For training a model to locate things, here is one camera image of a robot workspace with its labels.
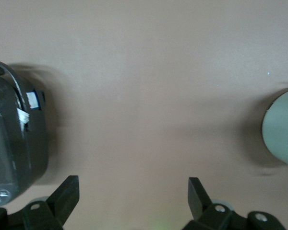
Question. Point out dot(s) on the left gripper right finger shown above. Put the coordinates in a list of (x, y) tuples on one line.
[(196, 198)]

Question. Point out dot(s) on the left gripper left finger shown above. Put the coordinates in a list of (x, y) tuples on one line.
[(67, 198)]

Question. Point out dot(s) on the grey-green cooking pot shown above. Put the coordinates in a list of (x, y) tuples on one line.
[(277, 129)]

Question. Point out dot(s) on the black rice cooker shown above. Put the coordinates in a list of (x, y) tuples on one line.
[(16, 134)]

